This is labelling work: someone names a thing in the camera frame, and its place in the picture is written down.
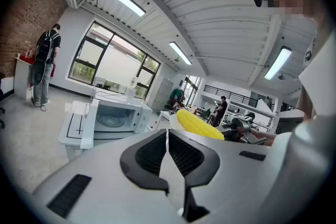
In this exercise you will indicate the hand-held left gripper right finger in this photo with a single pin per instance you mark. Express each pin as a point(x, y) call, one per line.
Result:
point(199, 165)

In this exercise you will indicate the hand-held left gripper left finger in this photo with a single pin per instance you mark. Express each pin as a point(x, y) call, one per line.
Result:
point(141, 165)

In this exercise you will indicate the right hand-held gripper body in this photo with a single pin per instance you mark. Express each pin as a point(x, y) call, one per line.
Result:
point(244, 127)

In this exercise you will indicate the yellow object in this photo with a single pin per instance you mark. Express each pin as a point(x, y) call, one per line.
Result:
point(199, 126)

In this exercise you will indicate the white machine enclosure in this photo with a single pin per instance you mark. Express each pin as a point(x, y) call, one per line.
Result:
point(141, 118)

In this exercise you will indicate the person's right forearm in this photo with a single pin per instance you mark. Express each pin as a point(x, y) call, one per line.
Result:
point(265, 137)

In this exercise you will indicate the glass microwave turntable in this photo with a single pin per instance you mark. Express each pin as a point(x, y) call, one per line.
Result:
point(110, 120)

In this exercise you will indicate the black railing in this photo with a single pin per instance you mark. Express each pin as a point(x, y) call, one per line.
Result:
point(228, 95)

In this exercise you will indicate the small white table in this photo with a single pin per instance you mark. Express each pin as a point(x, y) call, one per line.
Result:
point(164, 116)

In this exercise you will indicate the grey lockers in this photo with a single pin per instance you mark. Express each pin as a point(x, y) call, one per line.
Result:
point(162, 94)

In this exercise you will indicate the white table with black outline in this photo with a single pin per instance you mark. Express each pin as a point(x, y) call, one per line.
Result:
point(74, 119)

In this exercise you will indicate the white pump bottle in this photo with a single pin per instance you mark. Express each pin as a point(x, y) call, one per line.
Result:
point(134, 82)

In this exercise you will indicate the person's light t-shirt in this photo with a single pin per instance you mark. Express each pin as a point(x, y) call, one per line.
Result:
point(320, 81)

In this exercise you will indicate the large black-framed window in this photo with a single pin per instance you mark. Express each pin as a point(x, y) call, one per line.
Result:
point(110, 65)

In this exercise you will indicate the white cabinet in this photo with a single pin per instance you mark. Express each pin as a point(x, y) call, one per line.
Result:
point(22, 78)

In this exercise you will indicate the black office chair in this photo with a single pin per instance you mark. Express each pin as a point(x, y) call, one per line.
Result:
point(2, 102)

